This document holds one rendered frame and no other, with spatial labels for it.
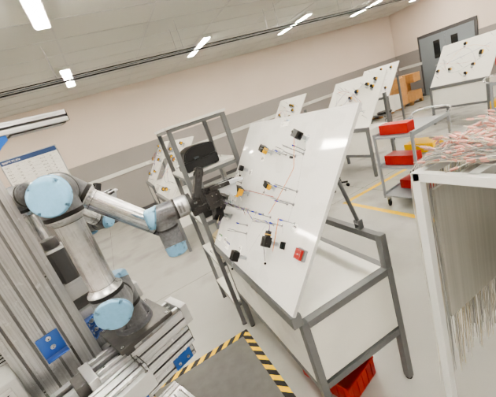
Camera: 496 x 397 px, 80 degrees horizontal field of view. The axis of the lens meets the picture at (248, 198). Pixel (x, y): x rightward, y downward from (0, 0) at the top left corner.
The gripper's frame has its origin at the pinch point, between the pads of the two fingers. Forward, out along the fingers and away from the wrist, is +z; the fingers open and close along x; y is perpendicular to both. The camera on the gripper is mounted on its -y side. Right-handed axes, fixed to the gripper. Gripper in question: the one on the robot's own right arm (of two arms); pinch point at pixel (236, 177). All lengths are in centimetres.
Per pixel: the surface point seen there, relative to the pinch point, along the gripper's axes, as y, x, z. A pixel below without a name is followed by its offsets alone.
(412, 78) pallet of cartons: -32, -725, 923
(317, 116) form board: -11, -35, 63
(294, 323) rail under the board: 73, -14, 4
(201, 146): -23, -134, 18
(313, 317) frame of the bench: 77, -15, 15
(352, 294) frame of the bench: 77, -16, 39
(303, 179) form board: 17, -32, 42
